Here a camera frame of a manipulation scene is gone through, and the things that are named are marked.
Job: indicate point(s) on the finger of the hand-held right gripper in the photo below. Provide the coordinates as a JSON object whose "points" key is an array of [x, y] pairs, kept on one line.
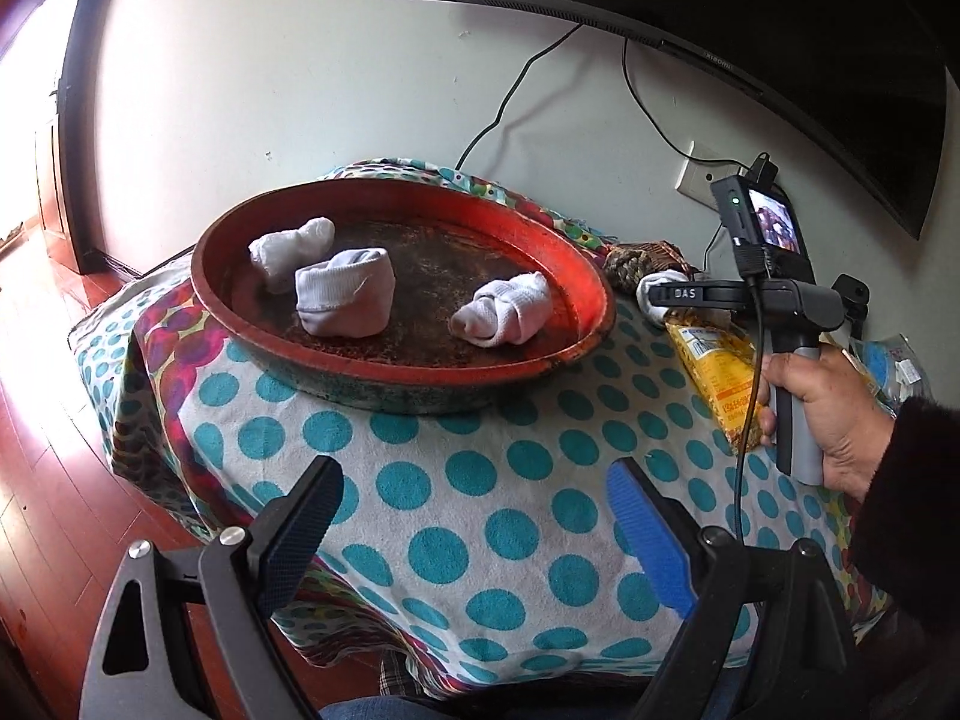
{"points": [[697, 296]]}

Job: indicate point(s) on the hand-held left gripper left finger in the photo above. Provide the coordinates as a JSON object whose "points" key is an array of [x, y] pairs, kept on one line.
{"points": [[300, 532]]}

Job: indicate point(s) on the person's right hand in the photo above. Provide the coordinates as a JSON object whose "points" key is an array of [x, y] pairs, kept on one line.
{"points": [[844, 405]]}

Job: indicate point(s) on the white sock bundle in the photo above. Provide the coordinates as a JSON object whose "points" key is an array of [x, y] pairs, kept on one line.
{"points": [[502, 311]]}

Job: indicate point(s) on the brown woven sock roll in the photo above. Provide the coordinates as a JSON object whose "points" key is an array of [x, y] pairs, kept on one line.
{"points": [[637, 262]]}

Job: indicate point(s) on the white sock roll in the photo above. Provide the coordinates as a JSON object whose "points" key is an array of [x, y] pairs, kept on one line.
{"points": [[341, 294]]}

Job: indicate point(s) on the clear plastic packet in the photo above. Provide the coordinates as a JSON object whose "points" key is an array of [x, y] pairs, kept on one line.
{"points": [[892, 367]]}

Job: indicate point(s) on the teal polka dot cloth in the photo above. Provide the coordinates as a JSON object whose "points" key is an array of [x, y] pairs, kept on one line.
{"points": [[450, 480]]}

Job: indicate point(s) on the black charger plug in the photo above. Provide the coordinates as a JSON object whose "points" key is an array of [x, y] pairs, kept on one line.
{"points": [[763, 169]]}

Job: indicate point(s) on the white wall socket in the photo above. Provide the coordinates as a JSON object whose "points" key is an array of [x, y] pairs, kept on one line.
{"points": [[694, 176]]}

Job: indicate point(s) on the small white sock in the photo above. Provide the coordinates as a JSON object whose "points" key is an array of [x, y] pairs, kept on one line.
{"points": [[643, 297]]}

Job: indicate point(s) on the round red tray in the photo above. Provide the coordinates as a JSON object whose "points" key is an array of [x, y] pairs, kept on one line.
{"points": [[427, 262]]}

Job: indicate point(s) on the yellow snack packet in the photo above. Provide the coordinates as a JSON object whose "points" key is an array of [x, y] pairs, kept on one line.
{"points": [[712, 375]]}

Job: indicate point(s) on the black television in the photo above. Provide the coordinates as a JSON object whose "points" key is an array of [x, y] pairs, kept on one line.
{"points": [[750, 15]]}

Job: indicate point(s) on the knotted white sock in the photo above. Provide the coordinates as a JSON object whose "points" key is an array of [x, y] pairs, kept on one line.
{"points": [[289, 251]]}

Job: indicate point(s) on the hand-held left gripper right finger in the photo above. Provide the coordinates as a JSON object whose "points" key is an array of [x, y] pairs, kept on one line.
{"points": [[645, 532]]}

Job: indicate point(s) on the plaid cloth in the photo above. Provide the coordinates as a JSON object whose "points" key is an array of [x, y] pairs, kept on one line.
{"points": [[397, 675]]}

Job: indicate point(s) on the dark door frame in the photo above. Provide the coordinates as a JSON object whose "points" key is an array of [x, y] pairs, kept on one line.
{"points": [[90, 90]]}

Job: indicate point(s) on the person's right forearm dark sleeve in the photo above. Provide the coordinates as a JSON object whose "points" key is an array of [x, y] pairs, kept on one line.
{"points": [[915, 517]]}

